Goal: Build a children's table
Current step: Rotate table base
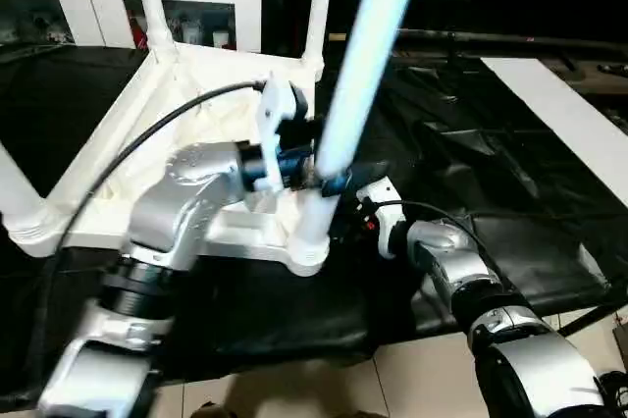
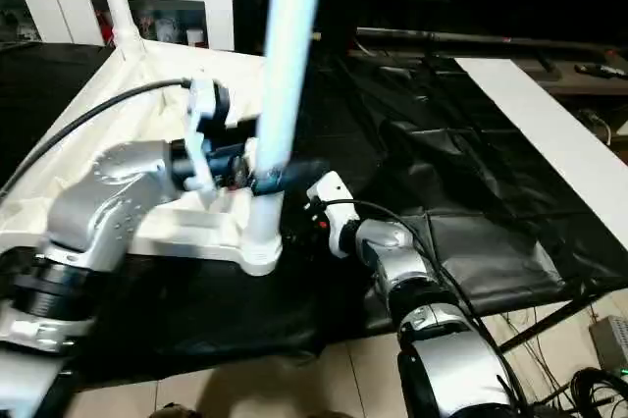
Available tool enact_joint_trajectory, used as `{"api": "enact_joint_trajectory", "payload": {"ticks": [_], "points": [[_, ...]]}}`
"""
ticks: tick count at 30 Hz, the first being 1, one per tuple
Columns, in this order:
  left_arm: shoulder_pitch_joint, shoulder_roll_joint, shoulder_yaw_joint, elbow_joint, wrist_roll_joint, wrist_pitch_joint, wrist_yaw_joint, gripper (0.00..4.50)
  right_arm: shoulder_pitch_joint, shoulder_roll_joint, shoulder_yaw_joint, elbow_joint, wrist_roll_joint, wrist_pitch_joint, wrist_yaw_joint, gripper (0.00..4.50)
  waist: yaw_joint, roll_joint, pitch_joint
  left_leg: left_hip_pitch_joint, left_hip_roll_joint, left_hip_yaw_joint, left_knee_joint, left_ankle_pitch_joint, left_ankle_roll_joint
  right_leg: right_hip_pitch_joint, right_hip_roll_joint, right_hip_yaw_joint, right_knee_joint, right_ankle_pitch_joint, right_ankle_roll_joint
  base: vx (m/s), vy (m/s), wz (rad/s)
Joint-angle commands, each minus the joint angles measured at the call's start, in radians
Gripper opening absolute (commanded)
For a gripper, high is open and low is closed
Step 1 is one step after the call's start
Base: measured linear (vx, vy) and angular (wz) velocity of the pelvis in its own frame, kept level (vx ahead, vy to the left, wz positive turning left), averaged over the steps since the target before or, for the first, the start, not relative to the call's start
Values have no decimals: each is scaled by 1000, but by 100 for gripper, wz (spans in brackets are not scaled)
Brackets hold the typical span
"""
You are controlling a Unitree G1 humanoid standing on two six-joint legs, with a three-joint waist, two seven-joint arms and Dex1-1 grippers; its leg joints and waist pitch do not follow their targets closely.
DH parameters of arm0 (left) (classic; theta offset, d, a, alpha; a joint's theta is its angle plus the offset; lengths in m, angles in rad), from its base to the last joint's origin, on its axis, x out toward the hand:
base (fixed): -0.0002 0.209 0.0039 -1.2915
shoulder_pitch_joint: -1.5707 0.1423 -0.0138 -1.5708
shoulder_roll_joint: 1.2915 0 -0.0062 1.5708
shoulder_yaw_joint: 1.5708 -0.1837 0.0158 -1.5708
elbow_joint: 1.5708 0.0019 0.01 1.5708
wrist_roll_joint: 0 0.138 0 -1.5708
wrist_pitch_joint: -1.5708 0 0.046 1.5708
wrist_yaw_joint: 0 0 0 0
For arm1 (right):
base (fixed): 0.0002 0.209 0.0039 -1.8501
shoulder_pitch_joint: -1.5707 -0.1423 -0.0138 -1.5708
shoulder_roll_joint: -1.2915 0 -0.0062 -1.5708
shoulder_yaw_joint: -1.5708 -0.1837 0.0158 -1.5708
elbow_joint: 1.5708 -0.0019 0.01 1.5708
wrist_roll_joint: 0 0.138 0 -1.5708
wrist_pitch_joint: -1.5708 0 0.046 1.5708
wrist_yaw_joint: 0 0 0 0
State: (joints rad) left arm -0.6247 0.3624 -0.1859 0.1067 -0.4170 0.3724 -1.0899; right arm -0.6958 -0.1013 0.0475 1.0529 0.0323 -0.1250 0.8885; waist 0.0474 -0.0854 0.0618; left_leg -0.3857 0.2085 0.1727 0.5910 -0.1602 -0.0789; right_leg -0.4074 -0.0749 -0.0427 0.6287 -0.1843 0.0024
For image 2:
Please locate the grey electronics box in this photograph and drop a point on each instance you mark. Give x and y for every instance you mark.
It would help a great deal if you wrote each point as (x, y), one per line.
(611, 344)

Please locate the black plastic mat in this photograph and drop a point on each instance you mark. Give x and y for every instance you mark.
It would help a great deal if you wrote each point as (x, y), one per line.
(417, 168)

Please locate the white plastic table top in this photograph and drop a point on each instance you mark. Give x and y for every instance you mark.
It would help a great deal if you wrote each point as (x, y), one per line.
(98, 109)

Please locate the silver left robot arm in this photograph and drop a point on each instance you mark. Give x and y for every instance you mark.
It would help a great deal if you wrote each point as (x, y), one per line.
(98, 202)

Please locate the black remote control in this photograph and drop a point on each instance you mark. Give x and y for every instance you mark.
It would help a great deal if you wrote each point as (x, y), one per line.
(598, 69)

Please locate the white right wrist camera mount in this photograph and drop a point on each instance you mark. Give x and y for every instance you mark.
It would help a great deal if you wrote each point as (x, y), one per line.
(338, 207)

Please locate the black flat screen television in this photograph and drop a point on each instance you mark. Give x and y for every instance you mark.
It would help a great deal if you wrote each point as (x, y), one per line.
(490, 40)

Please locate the grey robot lower body part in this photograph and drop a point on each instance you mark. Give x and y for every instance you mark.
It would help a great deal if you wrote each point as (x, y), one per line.
(176, 411)

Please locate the black metal table leg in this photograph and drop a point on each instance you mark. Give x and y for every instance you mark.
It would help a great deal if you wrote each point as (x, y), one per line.
(549, 317)

